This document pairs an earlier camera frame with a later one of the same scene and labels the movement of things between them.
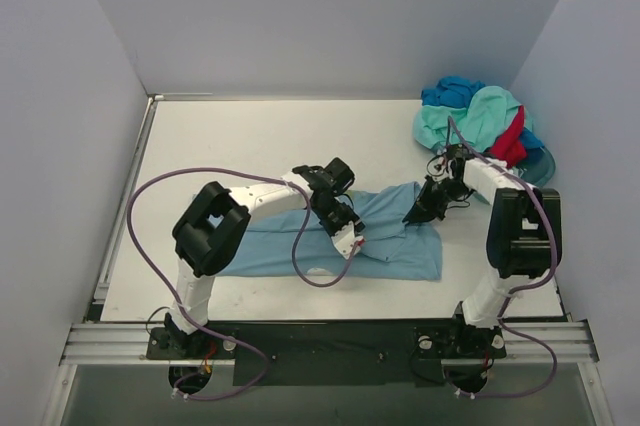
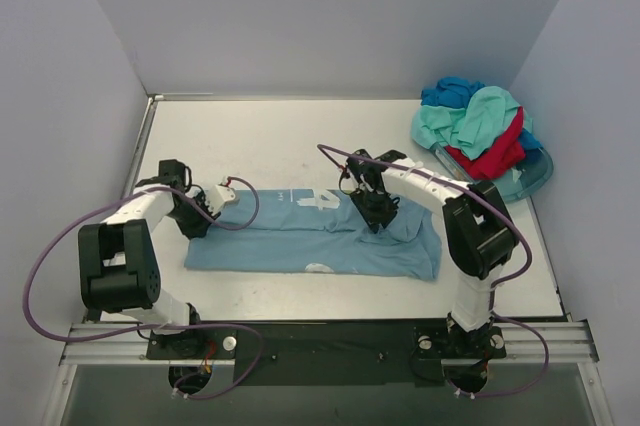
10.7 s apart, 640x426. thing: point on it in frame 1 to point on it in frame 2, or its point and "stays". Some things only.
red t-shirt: [511, 146] stays
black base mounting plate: [367, 353] stays
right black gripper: [432, 194] to [375, 204]
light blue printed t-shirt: [289, 241] stays
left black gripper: [338, 218] to [198, 222]
